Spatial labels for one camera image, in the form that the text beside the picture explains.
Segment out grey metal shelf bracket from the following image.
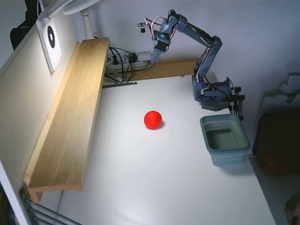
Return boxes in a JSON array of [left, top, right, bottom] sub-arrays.
[[102, 67, 138, 89], [20, 185, 80, 225]]

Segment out red ball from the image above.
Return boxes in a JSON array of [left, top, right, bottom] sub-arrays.
[[143, 110, 163, 130]]

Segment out white device with black circle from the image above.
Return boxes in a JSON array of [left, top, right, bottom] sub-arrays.
[[36, 17, 63, 72]]

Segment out blue-grey gripper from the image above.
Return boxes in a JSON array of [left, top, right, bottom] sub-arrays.
[[150, 30, 171, 64]]

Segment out long wooden shelf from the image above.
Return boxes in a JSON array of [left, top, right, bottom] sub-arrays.
[[22, 37, 111, 203]]

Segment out small wrist camera board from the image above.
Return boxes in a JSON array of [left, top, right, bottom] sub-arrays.
[[137, 22, 150, 34]]

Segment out red white servo cable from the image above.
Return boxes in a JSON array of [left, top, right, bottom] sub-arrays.
[[150, 16, 176, 42]]

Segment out black table clamp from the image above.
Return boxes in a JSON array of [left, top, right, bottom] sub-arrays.
[[222, 94, 246, 121], [229, 86, 242, 111]]

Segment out dark brown cabinet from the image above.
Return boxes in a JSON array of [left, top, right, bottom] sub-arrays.
[[254, 112, 300, 175]]

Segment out grey rectangular container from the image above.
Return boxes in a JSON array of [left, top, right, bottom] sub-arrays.
[[200, 114, 251, 167]]

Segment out thin white cable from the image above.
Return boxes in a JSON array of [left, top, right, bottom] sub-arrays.
[[148, 61, 159, 80]]

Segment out wooden back board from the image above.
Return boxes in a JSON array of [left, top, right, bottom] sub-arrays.
[[133, 58, 200, 82]]

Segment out white power strip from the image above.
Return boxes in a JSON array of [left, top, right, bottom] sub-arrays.
[[125, 51, 151, 69]]

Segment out white desk lamp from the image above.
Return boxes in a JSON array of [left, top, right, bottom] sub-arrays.
[[37, 0, 103, 39]]

